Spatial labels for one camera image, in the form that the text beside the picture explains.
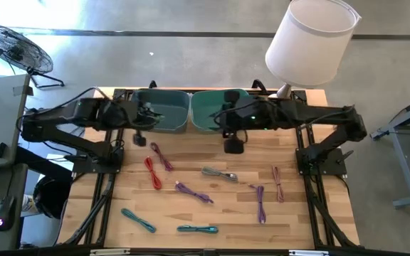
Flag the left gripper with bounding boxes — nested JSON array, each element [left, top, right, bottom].
[[130, 101, 164, 147]]

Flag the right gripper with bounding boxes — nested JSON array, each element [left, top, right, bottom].
[[210, 90, 252, 154]]

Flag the maroon braided USB cable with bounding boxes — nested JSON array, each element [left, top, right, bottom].
[[149, 142, 174, 172]]

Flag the grey braided USB cable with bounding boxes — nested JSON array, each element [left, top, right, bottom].
[[201, 166, 239, 183]]

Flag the red braided USB cable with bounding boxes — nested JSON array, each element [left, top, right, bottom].
[[144, 156, 163, 191]]

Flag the mauve pink USB cable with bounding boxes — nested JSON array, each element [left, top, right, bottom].
[[271, 164, 285, 204]]

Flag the purple braided USB cable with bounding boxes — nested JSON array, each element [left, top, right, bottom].
[[248, 183, 267, 225], [174, 181, 214, 205]]

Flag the teal braided USB cable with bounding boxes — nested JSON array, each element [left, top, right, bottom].
[[176, 224, 220, 235], [120, 207, 157, 234]]

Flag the blue-grey plastic bin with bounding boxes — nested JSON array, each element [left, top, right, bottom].
[[126, 87, 191, 135]]

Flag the green plastic bin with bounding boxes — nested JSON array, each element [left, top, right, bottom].
[[189, 88, 254, 135]]

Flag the white shade table lamp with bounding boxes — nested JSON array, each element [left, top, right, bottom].
[[263, 0, 363, 100]]

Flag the black floor fan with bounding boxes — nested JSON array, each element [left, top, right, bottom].
[[0, 22, 65, 90]]

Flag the black computer mouse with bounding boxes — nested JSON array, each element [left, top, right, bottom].
[[0, 195, 17, 233]]

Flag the black aluminium table frame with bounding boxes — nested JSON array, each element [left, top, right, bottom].
[[58, 87, 362, 250]]

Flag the silver metal bracket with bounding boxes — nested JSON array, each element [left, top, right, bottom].
[[289, 250, 330, 256], [90, 248, 132, 256]]

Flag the grey metal desk frame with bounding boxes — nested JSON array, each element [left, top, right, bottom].
[[369, 90, 410, 210]]

